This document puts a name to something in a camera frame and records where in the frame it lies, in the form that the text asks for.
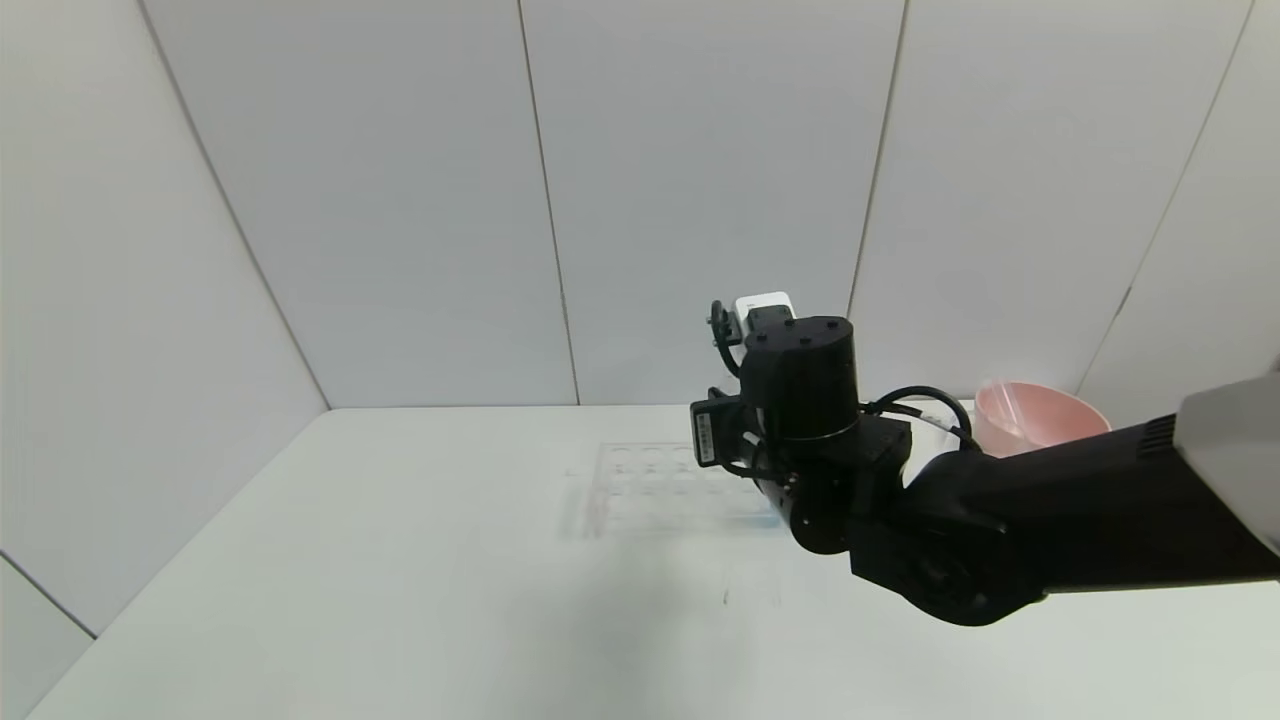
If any clear acrylic test tube rack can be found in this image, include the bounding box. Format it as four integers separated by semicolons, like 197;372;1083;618
558;440;793;541

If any test tube with red pigment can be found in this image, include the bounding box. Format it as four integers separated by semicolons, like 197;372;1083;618
985;383;1046;436

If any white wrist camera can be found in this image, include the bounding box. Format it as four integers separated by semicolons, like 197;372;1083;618
710;292;797;346

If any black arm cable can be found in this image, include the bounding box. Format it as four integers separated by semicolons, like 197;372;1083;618
858;386;983;453

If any pink plastic bowl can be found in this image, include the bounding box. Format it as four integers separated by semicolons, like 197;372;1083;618
975;380;1111;459

